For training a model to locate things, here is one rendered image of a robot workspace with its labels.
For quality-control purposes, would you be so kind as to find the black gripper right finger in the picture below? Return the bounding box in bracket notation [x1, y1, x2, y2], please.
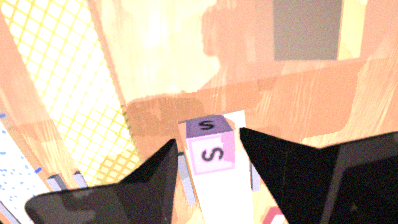
[239, 127, 398, 224]

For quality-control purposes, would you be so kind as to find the pink cube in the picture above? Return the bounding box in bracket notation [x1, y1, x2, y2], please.
[186, 115, 237, 177]

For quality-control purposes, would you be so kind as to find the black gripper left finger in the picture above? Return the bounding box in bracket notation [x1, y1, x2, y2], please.
[24, 138, 178, 224]

